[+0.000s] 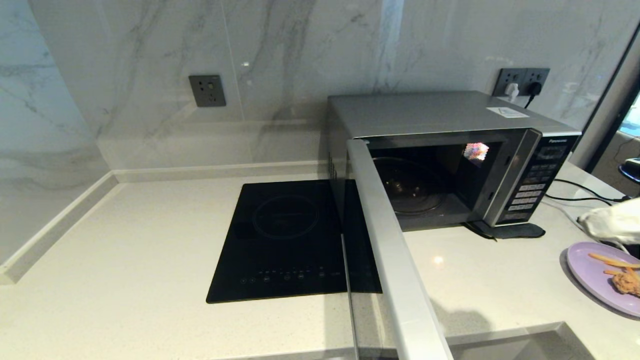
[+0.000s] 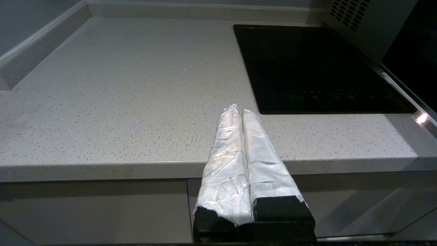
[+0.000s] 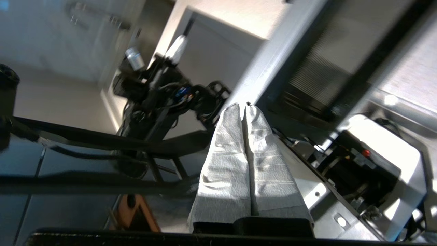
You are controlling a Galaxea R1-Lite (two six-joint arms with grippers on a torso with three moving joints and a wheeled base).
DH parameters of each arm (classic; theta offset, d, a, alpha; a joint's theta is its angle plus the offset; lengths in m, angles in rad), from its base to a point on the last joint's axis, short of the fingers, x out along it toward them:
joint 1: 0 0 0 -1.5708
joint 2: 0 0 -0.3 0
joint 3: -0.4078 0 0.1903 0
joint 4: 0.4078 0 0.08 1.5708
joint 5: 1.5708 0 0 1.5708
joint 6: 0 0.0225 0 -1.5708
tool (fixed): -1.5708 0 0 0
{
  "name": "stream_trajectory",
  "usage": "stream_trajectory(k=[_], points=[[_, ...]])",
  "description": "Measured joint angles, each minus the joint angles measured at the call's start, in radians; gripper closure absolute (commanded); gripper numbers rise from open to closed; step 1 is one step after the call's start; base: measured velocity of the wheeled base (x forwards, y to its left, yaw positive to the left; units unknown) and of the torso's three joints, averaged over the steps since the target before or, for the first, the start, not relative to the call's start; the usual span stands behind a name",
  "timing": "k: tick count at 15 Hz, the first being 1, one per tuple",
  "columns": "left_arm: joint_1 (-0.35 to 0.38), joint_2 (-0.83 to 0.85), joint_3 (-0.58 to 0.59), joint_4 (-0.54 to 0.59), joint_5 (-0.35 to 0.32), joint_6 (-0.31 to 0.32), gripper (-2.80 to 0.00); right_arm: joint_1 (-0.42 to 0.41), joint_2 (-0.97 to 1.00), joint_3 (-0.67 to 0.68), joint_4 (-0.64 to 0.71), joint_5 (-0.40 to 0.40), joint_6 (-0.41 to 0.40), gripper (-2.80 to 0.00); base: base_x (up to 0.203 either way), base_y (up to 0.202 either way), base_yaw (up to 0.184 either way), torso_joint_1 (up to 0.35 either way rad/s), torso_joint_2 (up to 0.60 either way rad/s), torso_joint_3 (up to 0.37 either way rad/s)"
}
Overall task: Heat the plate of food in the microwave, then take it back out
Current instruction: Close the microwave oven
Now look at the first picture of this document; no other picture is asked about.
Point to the white power plug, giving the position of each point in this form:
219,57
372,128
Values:
512,91

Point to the black rubber pad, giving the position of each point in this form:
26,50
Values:
520,230

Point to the glass microwave turntable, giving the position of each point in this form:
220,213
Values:
410,192

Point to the purple plate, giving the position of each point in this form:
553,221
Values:
590,275

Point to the black induction cooktop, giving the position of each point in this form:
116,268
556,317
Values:
280,250

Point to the beige armchair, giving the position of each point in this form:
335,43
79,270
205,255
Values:
612,160

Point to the black power plug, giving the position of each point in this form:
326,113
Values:
535,88

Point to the grey single wall socket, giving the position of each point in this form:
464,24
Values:
207,90

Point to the grey double wall socket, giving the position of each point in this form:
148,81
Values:
511,74

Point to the fried chicken piece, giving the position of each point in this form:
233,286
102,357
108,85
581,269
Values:
627,285

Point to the silver Panasonic microwave oven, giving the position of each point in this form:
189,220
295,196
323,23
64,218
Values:
425,112

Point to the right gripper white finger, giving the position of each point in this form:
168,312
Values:
617,212
617,234

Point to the white warning sticker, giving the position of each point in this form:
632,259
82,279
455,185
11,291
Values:
507,112

